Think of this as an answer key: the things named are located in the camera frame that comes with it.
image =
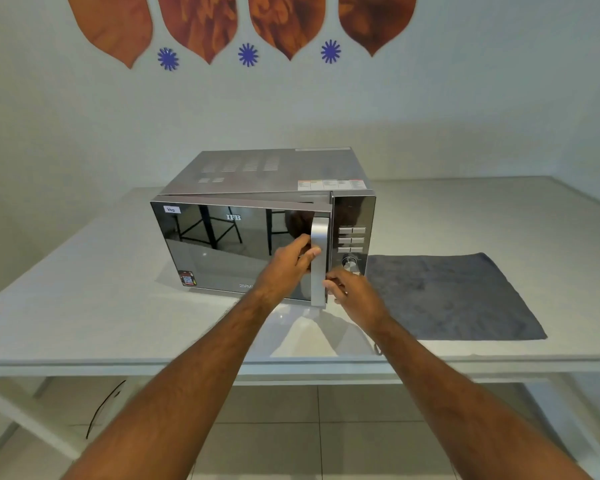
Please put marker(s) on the person's left hand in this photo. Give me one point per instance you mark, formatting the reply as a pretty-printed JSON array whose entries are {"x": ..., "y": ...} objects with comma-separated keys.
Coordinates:
[{"x": 280, "y": 272}]

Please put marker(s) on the person's right hand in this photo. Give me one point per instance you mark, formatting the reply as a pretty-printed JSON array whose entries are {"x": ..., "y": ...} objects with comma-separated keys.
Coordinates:
[{"x": 360, "y": 299}]

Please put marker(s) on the person's left thumb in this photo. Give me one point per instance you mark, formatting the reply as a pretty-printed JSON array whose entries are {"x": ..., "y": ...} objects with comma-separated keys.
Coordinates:
[{"x": 310, "y": 255}]

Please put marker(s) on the person's right thumb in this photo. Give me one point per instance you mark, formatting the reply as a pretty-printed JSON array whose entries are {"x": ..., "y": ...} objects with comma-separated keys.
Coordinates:
[{"x": 334, "y": 283}]

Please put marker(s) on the silver microwave oven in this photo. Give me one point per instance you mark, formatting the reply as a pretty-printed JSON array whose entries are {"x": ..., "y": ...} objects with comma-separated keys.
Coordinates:
[{"x": 260, "y": 174}]

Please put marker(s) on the person's right forearm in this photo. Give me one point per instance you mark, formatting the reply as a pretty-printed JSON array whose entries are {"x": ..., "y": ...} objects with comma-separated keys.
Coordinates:
[{"x": 460, "y": 404}]

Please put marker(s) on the person's left forearm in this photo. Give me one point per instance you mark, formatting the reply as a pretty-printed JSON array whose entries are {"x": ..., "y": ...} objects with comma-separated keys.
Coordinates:
[{"x": 180, "y": 389}]

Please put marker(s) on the white warning label strip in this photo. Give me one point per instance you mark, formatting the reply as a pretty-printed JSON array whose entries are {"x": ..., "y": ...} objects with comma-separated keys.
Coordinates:
[{"x": 332, "y": 185}]

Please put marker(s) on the grey cloth mat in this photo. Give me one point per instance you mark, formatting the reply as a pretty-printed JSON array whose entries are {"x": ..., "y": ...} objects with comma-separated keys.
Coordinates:
[{"x": 450, "y": 299}]

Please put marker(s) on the white table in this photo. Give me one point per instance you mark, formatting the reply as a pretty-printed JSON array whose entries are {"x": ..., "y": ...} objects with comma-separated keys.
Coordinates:
[{"x": 30, "y": 368}]

